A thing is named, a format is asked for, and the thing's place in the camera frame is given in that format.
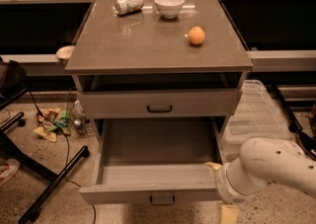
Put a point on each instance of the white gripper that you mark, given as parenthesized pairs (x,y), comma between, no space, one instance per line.
(222,182)

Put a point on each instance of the grey drawer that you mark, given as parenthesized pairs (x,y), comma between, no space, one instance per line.
(159,104)
(160,161)

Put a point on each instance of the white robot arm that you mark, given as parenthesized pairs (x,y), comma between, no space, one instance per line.
(262,162)

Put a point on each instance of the grey drawer cabinet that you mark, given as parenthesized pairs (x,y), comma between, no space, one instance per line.
(144,51)

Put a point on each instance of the clear plastic storage bin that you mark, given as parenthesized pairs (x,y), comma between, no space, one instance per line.
(257,115)

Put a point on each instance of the orange fruit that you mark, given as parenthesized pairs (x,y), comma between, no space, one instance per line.
(196,35)

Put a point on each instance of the snack bags pile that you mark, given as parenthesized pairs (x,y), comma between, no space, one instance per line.
(50,121)

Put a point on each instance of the white ceramic bowl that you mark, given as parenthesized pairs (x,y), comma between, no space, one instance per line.
(169,8)

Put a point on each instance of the lying drink can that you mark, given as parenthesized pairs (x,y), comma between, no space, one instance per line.
(124,7)

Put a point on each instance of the small round dish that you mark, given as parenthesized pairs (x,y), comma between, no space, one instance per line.
(65,52)

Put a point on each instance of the wire basket with bottles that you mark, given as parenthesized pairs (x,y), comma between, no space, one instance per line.
(79,122)

